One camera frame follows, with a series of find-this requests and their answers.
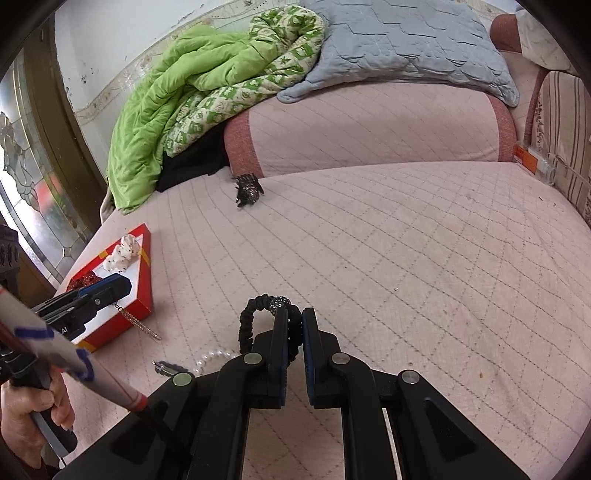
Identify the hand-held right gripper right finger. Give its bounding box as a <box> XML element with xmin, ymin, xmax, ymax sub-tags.
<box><xmin>301</xmin><ymin>307</ymin><xmax>532</xmax><ymax>480</ymax></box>

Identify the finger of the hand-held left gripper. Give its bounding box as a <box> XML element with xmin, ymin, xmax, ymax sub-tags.
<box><xmin>34</xmin><ymin>274</ymin><xmax>133</xmax><ymax>318</ymax></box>
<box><xmin>46</xmin><ymin>292</ymin><xmax>132</xmax><ymax>334</ymax></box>

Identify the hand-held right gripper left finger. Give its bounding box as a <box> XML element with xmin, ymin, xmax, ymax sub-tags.
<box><xmin>60</xmin><ymin>307</ymin><xmax>291</xmax><ymax>480</ymax></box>

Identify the red dotted scrunchie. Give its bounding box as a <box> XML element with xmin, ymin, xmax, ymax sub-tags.
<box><xmin>67</xmin><ymin>271</ymin><xmax>103</xmax><ymax>292</ymax></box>

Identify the white printed scrunchie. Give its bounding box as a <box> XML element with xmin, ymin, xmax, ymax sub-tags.
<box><xmin>102</xmin><ymin>234</ymin><xmax>141</xmax><ymax>273</ymax></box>

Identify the red jewelry box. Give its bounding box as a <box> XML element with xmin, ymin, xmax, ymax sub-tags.
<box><xmin>55</xmin><ymin>223</ymin><xmax>154</xmax><ymax>354</ymax></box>

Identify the black scrunchie with rhinestone bead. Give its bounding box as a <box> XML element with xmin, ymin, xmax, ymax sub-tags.
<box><xmin>239</xmin><ymin>292</ymin><xmax>305</xmax><ymax>367</ymax></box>

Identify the person's left hand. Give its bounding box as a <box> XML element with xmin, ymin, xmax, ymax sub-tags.
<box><xmin>0</xmin><ymin>364</ymin><xmax>77</xmax><ymax>469</ymax></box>

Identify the stained glass door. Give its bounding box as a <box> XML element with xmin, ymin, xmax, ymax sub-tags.
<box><xmin>0</xmin><ymin>23</ymin><xmax>107</xmax><ymax>296</ymax></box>

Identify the small metal clip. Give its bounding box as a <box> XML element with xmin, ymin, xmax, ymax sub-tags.
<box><xmin>152</xmin><ymin>360</ymin><xmax>192</xmax><ymax>376</ymax></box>

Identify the black cloth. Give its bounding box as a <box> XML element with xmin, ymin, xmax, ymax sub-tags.
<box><xmin>157</xmin><ymin>120</ymin><xmax>230</xmax><ymax>193</ymax></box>

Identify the black hair claw clip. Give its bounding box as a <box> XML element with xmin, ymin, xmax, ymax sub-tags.
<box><xmin>231</xmin><ymin>172</ymin><xmax>265</xmax><ymax>208</ymax></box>

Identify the green quilt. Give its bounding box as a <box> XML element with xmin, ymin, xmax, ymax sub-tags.
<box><xmin>106</xmin><ymin>6</ymin><xmax>326</xmax><ymax>215</ymax></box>

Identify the plastic bottle with orange label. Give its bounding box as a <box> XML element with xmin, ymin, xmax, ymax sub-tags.
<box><xmin>512</xmin><ymin>143</ymin><xmax>557</xmax><ymax>185</ymax></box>

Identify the grey quilted pillow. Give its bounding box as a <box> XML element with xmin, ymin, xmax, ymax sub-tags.
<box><xmin>277</xmin><ymin>0</ymin><xmax>520</xmax><ymax>108</ymax></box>

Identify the striped floral cushion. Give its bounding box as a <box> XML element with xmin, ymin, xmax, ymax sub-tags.
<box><xmin>531</xmin><ymin>69</ymin><xmax>591</xmax><ymax>222</ymax></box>

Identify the cream printed cloth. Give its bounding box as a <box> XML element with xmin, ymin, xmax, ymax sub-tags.
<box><xmin>515</xmin><ymin>4</ymin><xmax>578</xmax><ymax>75</ymax></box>

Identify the white cable with blue tape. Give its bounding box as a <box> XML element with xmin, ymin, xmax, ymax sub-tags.
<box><xmin>0</xmin><ymin>285</ymin><xmax>192</xmax><ymax>462</ymax></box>

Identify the white pearl bracelet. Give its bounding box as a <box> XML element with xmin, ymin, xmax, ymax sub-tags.
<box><xmin>191</xmin><ymin>348</ymin><xmax>241</xmax><ymax>377</ymax></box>

